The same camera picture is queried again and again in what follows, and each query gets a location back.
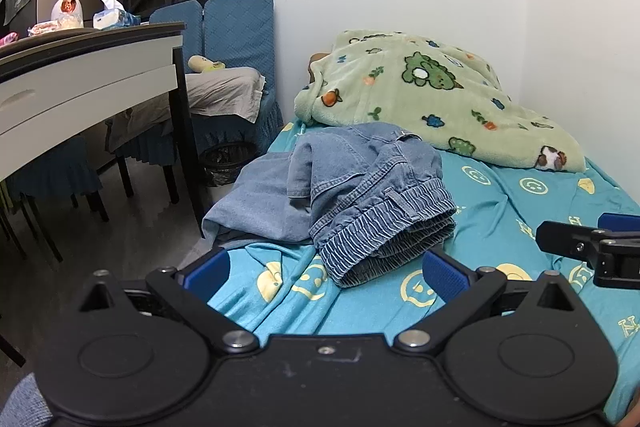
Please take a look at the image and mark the brown pillow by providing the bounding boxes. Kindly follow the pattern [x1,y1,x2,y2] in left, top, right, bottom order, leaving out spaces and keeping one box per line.
[306,52,331,88]

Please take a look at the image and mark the black trash bin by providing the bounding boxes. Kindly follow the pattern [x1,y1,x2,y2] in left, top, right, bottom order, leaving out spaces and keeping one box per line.
[200,143,258,188]

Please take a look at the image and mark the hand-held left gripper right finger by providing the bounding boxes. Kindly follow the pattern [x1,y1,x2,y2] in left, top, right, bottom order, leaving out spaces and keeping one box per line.
[394,248,581,353]

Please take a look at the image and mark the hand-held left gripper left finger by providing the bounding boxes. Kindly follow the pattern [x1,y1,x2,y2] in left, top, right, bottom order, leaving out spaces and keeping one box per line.
[75,248,262,354]

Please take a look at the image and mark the blue cushion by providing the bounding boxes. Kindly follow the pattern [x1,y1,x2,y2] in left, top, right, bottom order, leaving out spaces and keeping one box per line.
[190,0,285,188]

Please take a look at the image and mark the teal smiley print bedsheet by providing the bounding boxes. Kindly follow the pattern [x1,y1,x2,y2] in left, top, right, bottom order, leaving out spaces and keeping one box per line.
[205,117,640,423]

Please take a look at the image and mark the yellow plush toy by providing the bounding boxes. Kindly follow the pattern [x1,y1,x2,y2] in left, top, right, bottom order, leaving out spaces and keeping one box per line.
[187,55,227,74]

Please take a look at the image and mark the white egg-shaped gadget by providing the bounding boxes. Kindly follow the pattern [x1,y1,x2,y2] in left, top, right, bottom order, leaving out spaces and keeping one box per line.
[51,0,84,30]

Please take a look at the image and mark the blue tissue box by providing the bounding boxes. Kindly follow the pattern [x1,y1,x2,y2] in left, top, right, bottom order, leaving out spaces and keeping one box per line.
[92,0,142,30]

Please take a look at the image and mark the blue denim jeans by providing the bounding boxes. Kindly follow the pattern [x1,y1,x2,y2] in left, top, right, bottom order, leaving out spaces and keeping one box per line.
[201,123,458,289]

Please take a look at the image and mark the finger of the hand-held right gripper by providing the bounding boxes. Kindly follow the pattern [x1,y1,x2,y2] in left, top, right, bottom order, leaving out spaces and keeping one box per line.
[536,220,640,290]
[597,212,640,234]

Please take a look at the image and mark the person's grey-blue clothing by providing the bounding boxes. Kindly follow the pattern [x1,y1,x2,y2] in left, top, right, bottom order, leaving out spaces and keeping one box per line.
[0,372,53,427]

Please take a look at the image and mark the pink snack packet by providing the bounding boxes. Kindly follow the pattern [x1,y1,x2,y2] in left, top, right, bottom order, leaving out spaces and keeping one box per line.
[27,19,63,38]

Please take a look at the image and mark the blue covered chair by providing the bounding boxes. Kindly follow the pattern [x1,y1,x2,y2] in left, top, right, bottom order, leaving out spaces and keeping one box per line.
[107,2,206,205]
[0,134,110,263]

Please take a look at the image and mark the green cartoon print blanket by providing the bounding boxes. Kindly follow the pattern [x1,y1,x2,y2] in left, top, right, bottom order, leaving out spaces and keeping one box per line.
[292,29,587,172]

